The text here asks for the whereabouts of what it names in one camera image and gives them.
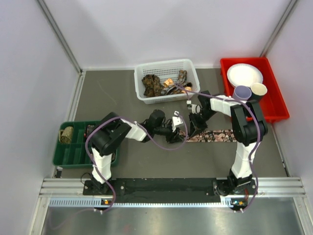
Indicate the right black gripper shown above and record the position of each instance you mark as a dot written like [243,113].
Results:
[194,124]

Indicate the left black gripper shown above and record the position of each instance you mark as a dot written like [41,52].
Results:
[174,137]

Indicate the pink floral dark tie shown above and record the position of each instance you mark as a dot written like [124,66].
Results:
[214,136]

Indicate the white plastic basket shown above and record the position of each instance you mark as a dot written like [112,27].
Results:
[168,69]

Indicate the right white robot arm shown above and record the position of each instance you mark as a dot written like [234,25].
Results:
[248,125]

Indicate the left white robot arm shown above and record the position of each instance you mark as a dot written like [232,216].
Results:
[105,138]

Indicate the brown leaf pattern tie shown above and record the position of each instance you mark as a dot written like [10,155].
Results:
[153,86]

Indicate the grey orange pattern tie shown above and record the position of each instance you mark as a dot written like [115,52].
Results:
[171,87]

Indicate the lilac paper cup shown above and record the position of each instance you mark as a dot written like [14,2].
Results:
[242,93]

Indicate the white paper plates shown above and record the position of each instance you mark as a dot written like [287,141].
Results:
[243,74]

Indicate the rolled purple floral tie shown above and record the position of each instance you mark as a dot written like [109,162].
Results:
[88,130]

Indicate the black paper cup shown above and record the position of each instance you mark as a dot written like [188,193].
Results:
[258,91]

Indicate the red plastic bin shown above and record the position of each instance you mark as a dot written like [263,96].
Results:
[272,104]

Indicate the green divided organizer tray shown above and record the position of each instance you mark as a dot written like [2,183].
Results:
[73,155]

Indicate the rolled olive green tie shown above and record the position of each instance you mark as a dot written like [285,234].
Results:
[65,135]

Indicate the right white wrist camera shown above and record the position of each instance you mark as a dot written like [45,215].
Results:
[194,109]

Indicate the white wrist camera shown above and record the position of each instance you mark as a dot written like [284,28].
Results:
[177,121]
[194,109]

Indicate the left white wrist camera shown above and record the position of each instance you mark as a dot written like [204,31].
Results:
[177,121]

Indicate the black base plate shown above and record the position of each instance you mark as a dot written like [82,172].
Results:
[174,190]

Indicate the white slotted cable duct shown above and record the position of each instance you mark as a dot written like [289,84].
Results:
[100,203]

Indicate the aluminium frame rail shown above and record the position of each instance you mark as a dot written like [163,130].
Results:
[268,187]

